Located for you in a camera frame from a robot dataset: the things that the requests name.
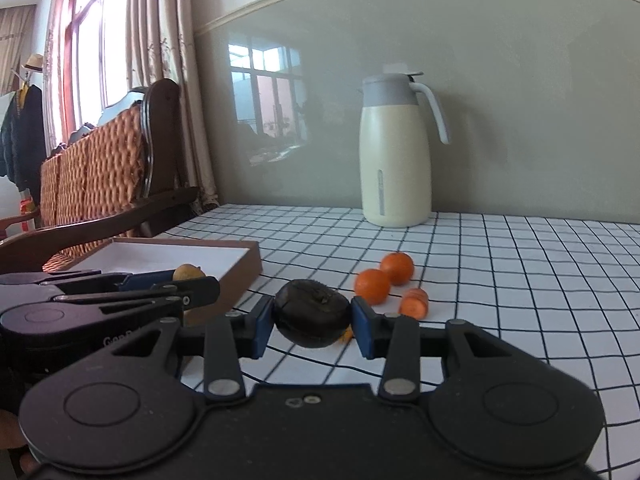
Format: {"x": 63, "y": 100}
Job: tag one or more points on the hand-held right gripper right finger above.
{"x": 361, "y": 330}

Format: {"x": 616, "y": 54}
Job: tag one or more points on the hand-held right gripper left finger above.
{"x": 262, "y": 330}

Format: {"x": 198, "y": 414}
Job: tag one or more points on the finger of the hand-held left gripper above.
{"x": 200, "y": 290}
{"x": 145, "y": 280}

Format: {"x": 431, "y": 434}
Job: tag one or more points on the orange tangerine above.
{"x": 397, "y": 267}
{"x": 346, "y": 335}
{"x": 372, "y": 286}

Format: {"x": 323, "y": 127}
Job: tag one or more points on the small yellow-green kiwi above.
{"x": 187, "y": 272}

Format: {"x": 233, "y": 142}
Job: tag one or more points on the brown cardboard box white inside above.
{"x": 165, "y": 255}

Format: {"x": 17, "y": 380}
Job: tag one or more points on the dark wrinkled avocado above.
{"x": 310, "y": 315}

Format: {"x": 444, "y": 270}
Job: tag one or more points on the person's left hand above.
{"x": 10, "y": 432}

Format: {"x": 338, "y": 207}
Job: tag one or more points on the cut carrot piece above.
{"x": 415, "y": 302}

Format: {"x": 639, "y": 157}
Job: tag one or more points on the red printed bag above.
{"x": 27, "y": 207}

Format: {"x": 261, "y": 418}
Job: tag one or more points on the wooden sofa with woven cushion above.
{"x": 100, "y": 160}

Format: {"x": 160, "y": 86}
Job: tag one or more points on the white black-checked tablecloth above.
{"x": 500, "y": 270}

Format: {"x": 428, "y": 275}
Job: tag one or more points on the cream thermos jug grey lid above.
{"x": 395, "y": 160}

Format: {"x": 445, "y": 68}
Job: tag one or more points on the dark hanging jacket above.
{"x": 25, "y": 135}

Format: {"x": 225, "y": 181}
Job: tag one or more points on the beige embroidered curtain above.
{"x": 170, "y": 60}

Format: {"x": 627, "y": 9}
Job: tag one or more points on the window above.
{"x": 90, "y": 60}

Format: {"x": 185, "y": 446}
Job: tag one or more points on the straw hat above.
{"x": 34, "y": 62}

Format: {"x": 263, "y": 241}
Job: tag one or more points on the beige plain curtain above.
{"x": 17, "y": 35}

